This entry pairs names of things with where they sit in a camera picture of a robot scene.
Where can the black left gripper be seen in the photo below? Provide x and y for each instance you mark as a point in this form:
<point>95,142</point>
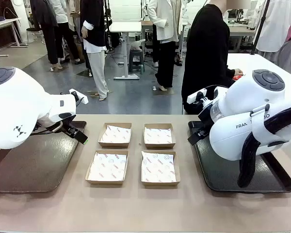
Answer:
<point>69,127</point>

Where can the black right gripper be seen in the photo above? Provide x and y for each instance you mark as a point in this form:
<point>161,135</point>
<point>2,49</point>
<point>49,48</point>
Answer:
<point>205,121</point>

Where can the small cardboard box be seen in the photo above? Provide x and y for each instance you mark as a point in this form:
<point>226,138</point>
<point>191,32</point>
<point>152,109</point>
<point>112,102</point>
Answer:
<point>160,146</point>
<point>114,145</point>

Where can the large cardboard box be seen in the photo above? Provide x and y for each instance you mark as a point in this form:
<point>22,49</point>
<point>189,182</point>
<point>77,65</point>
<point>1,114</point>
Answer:
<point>160,183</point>
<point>104,182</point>

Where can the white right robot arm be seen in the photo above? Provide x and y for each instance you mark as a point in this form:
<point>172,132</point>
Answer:
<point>245,97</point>

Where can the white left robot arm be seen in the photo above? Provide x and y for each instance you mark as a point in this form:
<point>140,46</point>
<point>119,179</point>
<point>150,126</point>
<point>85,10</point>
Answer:
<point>14,109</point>

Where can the person's right forearm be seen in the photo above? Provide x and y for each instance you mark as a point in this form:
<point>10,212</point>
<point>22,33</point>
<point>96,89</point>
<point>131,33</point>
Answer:
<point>229,73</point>

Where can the brown plastic tray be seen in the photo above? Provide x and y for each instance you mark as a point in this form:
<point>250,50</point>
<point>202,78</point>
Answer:
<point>38,165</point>

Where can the person's right hand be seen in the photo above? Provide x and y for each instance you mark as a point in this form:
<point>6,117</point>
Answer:
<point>239,72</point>

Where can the person in black cardigan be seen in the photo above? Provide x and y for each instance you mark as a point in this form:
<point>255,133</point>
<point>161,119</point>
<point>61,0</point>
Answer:
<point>206,48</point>

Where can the dark plastic stool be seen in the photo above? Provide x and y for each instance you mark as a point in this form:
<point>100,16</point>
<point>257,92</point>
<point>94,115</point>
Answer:
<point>136,60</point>

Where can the large white table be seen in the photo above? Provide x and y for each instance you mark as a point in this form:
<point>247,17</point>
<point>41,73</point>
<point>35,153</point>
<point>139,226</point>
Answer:
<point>257,63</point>

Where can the white plastic bag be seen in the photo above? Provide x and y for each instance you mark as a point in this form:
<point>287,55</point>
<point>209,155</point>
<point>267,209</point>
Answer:
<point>137,45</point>

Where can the person white shirt black trousers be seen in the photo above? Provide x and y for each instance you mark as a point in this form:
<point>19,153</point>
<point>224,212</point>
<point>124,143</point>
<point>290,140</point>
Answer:
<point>70,29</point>

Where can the grey workbench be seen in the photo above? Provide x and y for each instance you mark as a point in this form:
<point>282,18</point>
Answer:
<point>240,31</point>

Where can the black office chair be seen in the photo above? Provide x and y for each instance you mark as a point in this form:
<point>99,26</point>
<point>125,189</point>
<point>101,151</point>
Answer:
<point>34,29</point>

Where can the white standing desk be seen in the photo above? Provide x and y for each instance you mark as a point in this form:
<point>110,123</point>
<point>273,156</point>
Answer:
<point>126,26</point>

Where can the grey hanging garment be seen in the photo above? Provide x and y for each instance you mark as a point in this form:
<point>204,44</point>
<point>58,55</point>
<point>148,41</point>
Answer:
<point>288,52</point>

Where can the black garment rack pole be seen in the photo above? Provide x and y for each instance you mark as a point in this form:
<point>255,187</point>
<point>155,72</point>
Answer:
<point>260,29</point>

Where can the white hanging garment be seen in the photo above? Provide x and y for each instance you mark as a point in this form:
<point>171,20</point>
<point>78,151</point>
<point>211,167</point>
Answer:
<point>276,24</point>

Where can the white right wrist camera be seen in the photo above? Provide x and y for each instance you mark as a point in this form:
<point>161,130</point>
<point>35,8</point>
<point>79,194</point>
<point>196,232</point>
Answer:
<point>195,97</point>

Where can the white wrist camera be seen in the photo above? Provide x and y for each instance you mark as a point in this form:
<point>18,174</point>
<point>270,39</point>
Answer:
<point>78,95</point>
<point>195,97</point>

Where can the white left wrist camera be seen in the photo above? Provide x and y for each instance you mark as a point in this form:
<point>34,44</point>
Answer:
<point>78,95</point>

